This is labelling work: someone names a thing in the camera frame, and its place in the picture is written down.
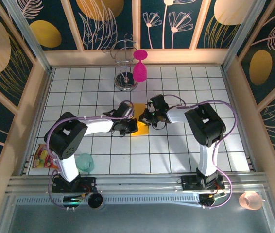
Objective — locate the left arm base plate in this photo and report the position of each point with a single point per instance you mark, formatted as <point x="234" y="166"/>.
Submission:
<point x="89" y="183"/>

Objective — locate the pink translucent cup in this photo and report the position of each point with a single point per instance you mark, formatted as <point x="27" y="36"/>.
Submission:
<point x="249" y="200"/>

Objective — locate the black electronics module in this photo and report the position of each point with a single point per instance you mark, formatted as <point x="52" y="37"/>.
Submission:
<point x="72" y="200"/>
<point x="209" y="199"/>

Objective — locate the green translucent cup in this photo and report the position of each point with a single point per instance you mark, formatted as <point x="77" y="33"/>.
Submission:
<point x="86" y="162"/>

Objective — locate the pink wine glass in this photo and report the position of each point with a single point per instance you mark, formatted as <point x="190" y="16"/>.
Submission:
<point x="140" y="71"/>

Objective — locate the black round knob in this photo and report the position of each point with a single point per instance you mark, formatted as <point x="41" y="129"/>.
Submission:
<point x="95" y="200"/>

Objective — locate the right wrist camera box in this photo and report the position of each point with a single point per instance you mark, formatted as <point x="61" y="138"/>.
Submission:
<point x="159" y="102"/>

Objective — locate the aluminium corner post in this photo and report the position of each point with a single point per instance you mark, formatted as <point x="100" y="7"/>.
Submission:
<point x="246" y="31"/>
<point x="27" y="31"/>

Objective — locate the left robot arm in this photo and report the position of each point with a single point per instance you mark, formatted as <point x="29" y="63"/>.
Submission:
<point x="64" y="136"/>

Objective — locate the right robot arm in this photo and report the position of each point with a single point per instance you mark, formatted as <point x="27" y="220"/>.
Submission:
<point x="204" y="123"/>

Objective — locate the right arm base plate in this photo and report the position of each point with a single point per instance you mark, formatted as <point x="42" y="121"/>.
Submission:
<point x="188" y="182"/>

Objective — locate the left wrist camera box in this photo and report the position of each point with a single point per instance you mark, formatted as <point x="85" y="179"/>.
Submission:
<point x="125" y="109"/>

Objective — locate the yellow cloth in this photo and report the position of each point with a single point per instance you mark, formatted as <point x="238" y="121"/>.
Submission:
<point x="143" y="129"/>

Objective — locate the aluminium mounting rail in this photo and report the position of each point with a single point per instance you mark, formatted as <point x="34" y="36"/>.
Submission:
<point x="137" y="179"/>

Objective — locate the colourful snack packet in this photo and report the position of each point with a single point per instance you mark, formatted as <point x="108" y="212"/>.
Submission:
<point x="41" y="157"/>

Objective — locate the slotted metal vent strip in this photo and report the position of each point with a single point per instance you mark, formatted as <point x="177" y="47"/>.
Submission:
<point x="140" y="199"/>

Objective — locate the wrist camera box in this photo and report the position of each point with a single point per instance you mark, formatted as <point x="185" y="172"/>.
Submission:
<point x="125" y="109"/>
<point x="159" y="102"/>

